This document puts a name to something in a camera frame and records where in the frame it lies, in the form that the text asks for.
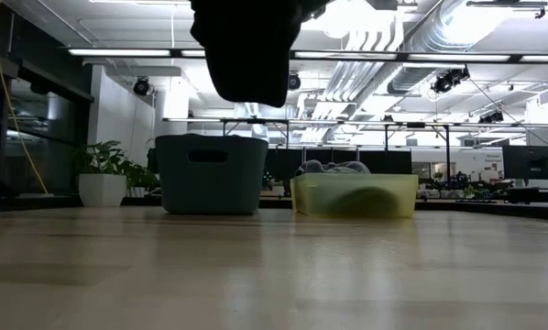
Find dark blue denim cap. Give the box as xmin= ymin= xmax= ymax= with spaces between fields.
xmin=190 ymin=0 xmax=303 ymax=109

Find grey cap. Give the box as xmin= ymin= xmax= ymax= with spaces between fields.
xmin=294 ymin=159 xmax=372 ymax=176

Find black partition panels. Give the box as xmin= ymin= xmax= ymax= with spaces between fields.
xmin=264 ymin=147 xmax=413 ymax=181

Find small background potted plant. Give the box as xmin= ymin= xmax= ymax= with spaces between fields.
xmin=260 ymin=170 xmax=288 ymax=198

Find long linear ceiling light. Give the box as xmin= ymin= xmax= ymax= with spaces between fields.
xmin=67 ymin=47 xmax=548 ymax=64

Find yellow translucent plastic bin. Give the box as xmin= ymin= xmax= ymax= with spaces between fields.
xmin=290 ymin=172 xmax=421 ymax=220

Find teal plastic bin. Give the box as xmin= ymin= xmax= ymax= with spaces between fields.
xmin=154 ymin=133 xmax=269 ymax=215

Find cluttered wooden workbench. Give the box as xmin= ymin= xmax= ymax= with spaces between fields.
xmin=415 ymin=171 xmax=502 ymax=203

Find green potted plant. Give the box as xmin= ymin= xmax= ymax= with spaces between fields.
xmin=71 ymin=139 xmax=161 ymax=193

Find black computer monitor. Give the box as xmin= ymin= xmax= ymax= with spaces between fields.
xmin=501 ymin=145 xmax=548 ymax=180

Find white plant pot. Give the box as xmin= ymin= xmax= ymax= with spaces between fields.
xmin=78 ymin=172 xmax=128 ymax=208

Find silver ceiling duct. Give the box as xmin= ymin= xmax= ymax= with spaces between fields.
xmin=386 ymin=0 xmax=499 ymax=96

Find black ceiling rail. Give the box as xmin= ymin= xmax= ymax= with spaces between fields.
xmin=466 ymin=0 xmax=548 ymax=19

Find black table frame rail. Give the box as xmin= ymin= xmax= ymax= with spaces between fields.
xmin=413 ymin=199 xmax=548 ymax=223
xmin=0 ymin=194 xmax=81 ymax=213

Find yellow cable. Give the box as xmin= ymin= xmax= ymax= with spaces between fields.
xmin=0 ymin=0 xmax=49 ymax=194

